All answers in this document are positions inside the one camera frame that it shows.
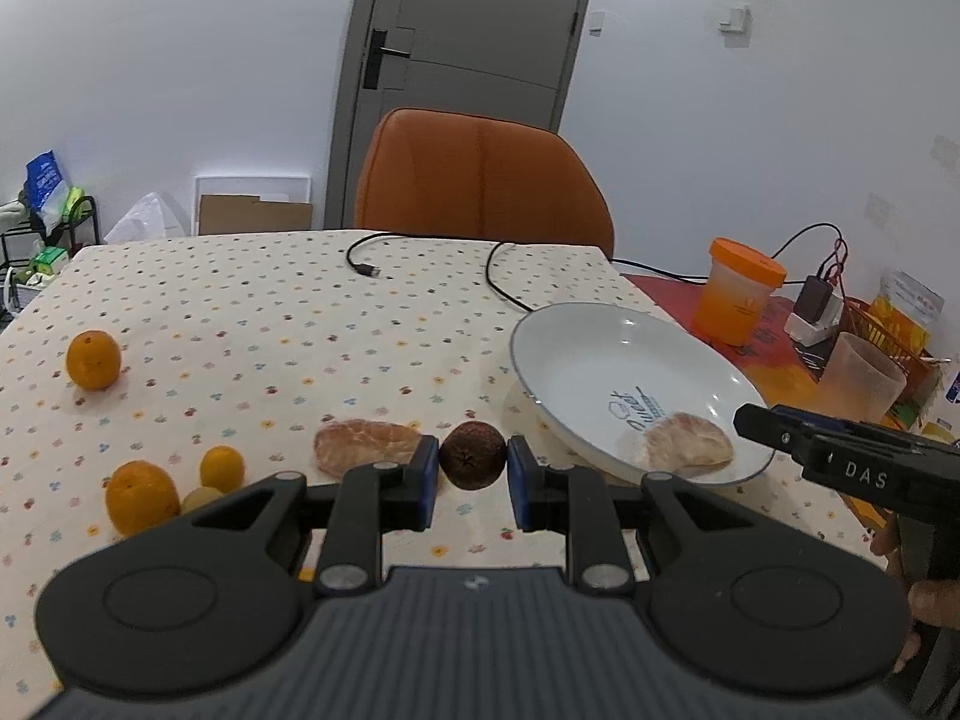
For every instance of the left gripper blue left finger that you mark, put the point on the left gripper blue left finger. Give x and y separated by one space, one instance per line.
371 501

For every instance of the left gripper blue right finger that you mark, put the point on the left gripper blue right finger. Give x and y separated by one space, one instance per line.
573 502

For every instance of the small peeled pomelo segment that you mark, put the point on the small peeled pomelo segment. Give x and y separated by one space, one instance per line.
341 446

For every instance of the large peeled pomelo segment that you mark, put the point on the large peeled pomelo segment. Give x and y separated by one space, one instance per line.
686 443

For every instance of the small yellow orange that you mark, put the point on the small yellow orange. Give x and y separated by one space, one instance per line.
222 468

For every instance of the green-yellow small fruit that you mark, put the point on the green-yellow small fruit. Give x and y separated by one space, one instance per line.
198 497

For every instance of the large orange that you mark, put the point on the large orange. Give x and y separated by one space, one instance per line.
140 496

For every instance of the single orange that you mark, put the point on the single orange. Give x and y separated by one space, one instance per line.
93 360

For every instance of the person's right hand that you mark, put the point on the person's right hand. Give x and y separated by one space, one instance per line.
933 603

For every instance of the ribbed clear glass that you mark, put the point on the ribbed clear glass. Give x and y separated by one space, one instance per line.
860 383

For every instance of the colourful red yellow mat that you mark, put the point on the colourful red yellow mat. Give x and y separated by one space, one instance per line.
771 363

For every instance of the white ceramic plate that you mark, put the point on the white ceramic plate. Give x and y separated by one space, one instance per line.
602 376

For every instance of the white power strip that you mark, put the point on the white power strip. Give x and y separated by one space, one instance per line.
807 334

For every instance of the black power adapter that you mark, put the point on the black power adapter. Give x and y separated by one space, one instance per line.
813 299

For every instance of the orange lidded plastic cup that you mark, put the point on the orange lidded plastic cup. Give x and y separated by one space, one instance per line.
740 282

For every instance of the floral patterned tablecloth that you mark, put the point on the floral patterned tablecloth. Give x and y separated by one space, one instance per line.
254 342

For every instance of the orange leather chair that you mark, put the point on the orange leather chair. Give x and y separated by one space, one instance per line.
436 173

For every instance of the white framed cardboard panel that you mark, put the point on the white framed cardboard panel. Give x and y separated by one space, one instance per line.
241 204

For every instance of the clear plastic bag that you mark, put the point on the clear plastic bag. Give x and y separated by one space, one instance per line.
154 217

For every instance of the black metal shelf rack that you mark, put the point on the black metal shelf rack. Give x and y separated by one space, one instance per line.
78 228

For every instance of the blue plastic bag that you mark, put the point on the blue plastic bag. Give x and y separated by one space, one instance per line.
46 187

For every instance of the grey entrance door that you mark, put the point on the grey entrance door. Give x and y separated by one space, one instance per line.
507 59

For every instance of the orange wire basket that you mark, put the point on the orange wire basket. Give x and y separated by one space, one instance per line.
921 369

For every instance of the black door handle lock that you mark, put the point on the black door handle lock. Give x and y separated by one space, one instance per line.
378 50

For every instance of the white wall switch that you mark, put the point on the white wall switch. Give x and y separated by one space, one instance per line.
737 21

